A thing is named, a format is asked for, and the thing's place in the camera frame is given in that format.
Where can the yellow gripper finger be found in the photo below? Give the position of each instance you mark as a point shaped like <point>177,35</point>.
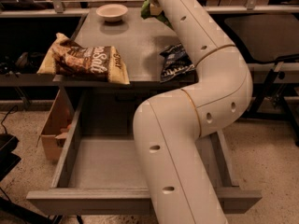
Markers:
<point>155,10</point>

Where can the green rice chip bag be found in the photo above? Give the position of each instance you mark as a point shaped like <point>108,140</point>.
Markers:
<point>176,14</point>

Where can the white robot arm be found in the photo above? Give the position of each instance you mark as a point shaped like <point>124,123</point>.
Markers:
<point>167,126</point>

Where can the grey counter cabinet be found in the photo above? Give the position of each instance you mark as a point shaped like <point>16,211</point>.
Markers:
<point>130,41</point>

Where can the dark blue chip bag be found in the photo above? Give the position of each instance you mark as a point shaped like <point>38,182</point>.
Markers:
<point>176,62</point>

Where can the brown sea salt chip bag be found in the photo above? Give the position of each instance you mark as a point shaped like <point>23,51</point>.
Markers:
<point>68,58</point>

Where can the open grey drawer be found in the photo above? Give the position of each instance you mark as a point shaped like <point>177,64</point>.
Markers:
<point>99,172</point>

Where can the white ceramic bowl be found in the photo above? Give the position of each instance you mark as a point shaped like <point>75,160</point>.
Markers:
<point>112,12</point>

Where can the black equipment on left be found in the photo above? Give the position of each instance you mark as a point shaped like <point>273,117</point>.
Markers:
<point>26,63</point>

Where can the cardboard box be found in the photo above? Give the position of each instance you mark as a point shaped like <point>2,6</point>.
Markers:
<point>56,127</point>

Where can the black base with cable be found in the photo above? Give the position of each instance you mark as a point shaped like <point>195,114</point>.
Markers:
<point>8,143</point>

